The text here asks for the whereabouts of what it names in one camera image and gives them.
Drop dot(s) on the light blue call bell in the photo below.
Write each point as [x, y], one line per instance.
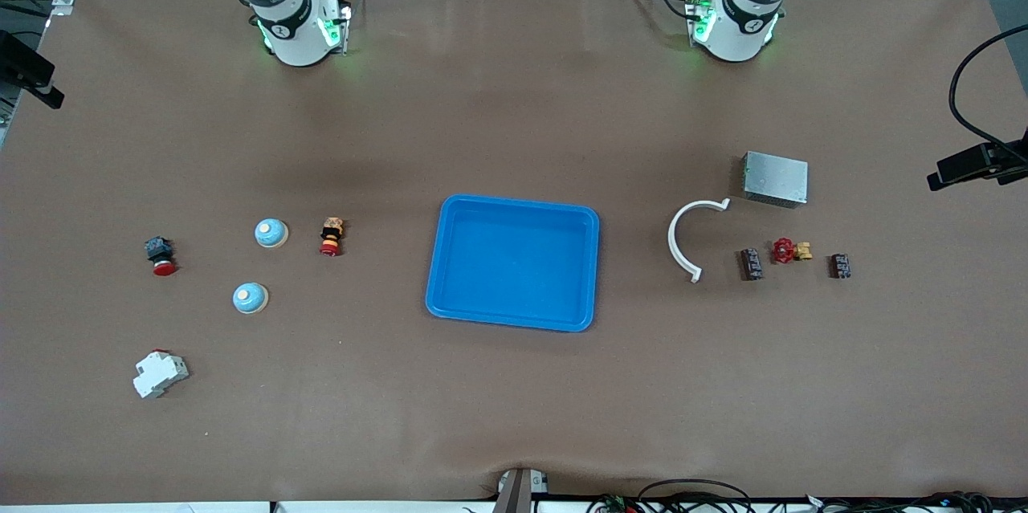
[271, 233]
[250, 298]

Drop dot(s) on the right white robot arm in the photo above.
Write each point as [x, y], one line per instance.
[293, 31]

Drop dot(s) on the grey metal box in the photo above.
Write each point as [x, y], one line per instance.
[775, 178]

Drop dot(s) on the red handwheel brass valve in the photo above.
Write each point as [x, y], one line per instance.
[783, 250]

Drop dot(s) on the red mushroom button black body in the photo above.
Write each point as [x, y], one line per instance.
[161, 254]

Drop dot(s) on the white curved plastic arc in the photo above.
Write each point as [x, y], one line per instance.
[671, 240]

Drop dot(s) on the white circuit breaker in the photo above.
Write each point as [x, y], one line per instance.
[159, 375]

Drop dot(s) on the blue plastic tray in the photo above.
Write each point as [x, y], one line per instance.
[514, 264]

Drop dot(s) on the red button switch orange body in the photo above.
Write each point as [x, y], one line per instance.
[331, 236]

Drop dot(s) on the grey clamp bracket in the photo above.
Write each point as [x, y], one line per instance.
[538, 483]

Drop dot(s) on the dark mount post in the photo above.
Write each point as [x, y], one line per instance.
[514, 497]

